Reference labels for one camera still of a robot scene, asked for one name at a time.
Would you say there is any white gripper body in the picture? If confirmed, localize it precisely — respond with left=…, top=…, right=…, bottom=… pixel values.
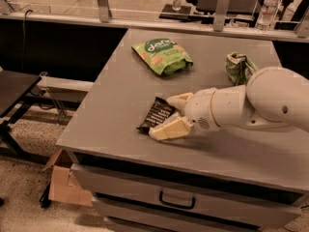
left=184, top=88, right=220, bottom=133

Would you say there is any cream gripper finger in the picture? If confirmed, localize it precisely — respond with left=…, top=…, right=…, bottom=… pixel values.
left=149, top=112, right=193, bottom=141
left=167, top=93, right=193, bottom=110

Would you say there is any black rxbar chocolate bar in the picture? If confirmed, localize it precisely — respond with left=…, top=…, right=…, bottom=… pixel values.
left=137, top=97, right=176, bottom=133

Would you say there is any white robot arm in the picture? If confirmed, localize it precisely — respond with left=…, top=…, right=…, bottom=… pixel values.
left=150, top=67, right=309, bottom=140

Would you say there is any green rice chip bag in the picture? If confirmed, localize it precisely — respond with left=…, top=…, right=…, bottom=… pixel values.
left=131, top=38, right=193, bottom=75

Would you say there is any crumpled green snack bag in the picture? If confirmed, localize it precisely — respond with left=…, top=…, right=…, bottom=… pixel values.
left=226, top=52, right=259, bottom=86

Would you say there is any grey cabinet with drawers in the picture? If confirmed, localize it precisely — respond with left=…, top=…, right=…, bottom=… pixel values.
left=58, top=29, right=309, bottom=232

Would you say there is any clear water bottle right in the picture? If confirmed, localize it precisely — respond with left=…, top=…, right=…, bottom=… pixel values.
left=255, top=0, right=280, bottom=30

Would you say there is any cardboard box on floor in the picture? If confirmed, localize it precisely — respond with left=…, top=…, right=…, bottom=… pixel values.
left=43, top=149, right=93, bottom=207

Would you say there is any black side table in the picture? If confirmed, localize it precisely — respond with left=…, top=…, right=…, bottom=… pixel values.
left=0, top=69, right=49, bottom=164

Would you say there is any black drawer handle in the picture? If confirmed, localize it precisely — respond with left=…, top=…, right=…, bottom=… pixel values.
left=158, top=190, right=196, bottom=210

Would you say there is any metal railing frame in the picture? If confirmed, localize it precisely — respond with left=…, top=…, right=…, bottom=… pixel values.
left=0, top=0, right=309, bottom=44

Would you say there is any black cable on rail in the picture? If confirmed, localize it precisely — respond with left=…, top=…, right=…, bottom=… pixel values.
left=20, top=9, right=35, bottom=70

